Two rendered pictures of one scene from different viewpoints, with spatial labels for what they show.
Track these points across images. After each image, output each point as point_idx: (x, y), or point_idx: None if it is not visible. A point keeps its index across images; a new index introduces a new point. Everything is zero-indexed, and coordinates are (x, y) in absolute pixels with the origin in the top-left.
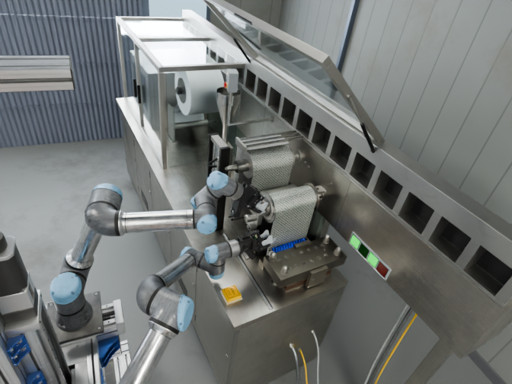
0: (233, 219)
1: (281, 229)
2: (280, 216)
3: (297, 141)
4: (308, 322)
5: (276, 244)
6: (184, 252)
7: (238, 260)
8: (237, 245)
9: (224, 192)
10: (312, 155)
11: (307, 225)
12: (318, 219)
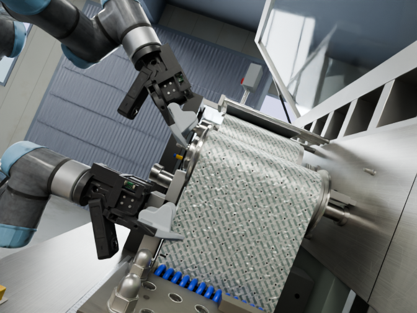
0: None
1: (205, 220)
2: (211, 166)
3: (319, 155)
4: None
5: (180, 267)
6: None
7: (92, 285)
8: (80, 168)
9: (115, 14)
10: (338, 155)
11: (282, 267)
12: (322, 292)
